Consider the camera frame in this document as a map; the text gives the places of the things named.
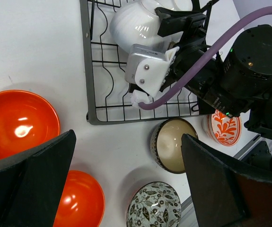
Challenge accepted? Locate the orange white patterned bowl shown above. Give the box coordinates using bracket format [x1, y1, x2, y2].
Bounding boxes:
[202, 110, 242, 147]

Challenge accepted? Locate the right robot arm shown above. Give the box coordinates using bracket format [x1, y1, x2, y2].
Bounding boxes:
[155, 2, 272, 146]

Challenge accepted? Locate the far orange bowl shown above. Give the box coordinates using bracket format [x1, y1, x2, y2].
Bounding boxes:
[0, 90, 61, 159]

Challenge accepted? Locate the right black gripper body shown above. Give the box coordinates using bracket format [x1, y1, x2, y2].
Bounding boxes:
[155, 7, 219, 92]

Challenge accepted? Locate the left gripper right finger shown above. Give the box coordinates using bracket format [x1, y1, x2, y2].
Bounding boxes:
[181, 134, 272, 227]

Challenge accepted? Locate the black white patterned bowl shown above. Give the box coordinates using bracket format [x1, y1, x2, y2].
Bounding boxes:
[126, 181, 182, 227]

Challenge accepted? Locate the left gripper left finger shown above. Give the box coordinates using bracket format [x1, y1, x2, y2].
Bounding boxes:
[0, 130, 76, 227]

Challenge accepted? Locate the black wire dish rack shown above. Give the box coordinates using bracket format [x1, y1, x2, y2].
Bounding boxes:
[80, 0, 214, 125]

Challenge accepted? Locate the brown beige bowl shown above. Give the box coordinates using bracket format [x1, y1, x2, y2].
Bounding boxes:
[149, 118, 198, 174]

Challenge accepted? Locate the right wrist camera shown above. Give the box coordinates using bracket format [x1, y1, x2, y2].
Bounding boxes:
[124, 44, 179, 107]

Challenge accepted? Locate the near orange bowl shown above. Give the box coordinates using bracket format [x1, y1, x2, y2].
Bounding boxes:
[53, 170, 105, 227]

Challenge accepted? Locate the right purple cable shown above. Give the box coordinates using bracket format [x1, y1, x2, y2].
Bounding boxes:
[138, 5, 272, 111]

